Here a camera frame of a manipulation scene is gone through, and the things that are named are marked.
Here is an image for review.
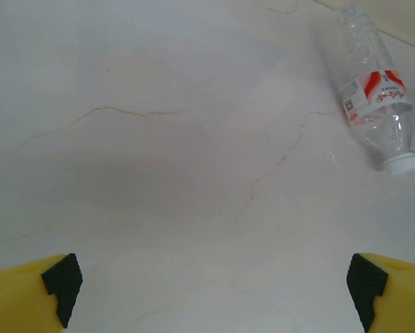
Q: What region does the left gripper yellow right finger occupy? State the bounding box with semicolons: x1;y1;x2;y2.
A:
346;252;415;333

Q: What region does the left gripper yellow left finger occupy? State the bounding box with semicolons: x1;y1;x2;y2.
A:
0;253;84;333

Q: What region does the clear bottle red white label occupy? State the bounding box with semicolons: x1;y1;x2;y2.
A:
311;3;415;176

